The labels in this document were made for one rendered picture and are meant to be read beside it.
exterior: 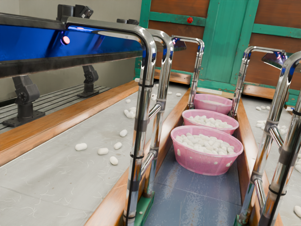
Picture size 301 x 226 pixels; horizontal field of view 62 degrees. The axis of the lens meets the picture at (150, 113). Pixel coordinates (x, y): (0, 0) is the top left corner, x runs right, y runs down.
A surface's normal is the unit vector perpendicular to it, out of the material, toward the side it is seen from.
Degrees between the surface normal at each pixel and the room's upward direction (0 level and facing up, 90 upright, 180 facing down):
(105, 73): 90
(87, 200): 0
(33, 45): 58
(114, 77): 90
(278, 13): 90
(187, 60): 90
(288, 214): 0
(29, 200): 0
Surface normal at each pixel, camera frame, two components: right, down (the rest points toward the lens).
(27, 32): 0.88, -0.33
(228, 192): 0.13, -0.95
